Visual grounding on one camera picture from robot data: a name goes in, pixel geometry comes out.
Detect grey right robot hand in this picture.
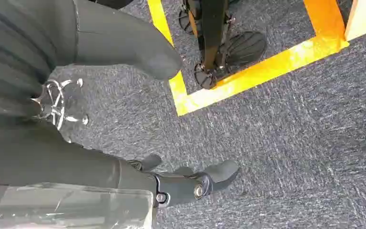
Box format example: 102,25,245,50
0,0,241,208

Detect yellow floor tape strip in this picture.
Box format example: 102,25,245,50
176,33,350,117
146,0,190,117

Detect black robot leg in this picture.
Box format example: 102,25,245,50
199,0,234,71

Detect ribbed grey right arm sleeve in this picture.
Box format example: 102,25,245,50
0,0,78,129

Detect black robot foot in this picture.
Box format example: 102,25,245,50
178,9,268,90

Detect clear plastic sheet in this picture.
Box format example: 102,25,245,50
0,182,158,229

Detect orange floor tape strip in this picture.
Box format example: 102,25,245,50
303,0,348,40

